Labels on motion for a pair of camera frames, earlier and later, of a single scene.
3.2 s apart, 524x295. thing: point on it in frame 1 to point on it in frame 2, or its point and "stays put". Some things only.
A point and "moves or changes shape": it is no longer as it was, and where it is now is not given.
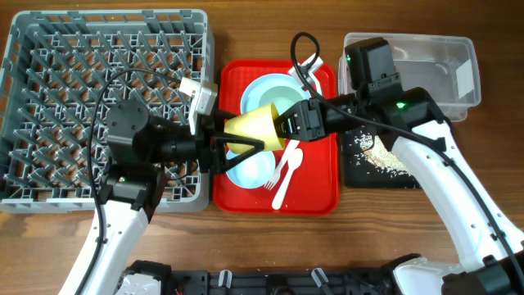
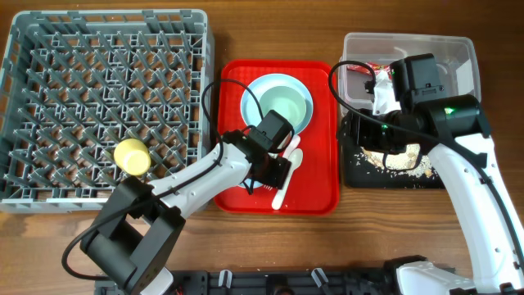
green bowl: [281, 97] stays put
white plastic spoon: [295, 159] stays put
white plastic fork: [270, 184] stays put
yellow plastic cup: [256, 124] moves or changes shape
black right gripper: [310, 125] to [358, 123]
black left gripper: [211, 156] to [277, 179]
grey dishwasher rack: [52, 65] stays put
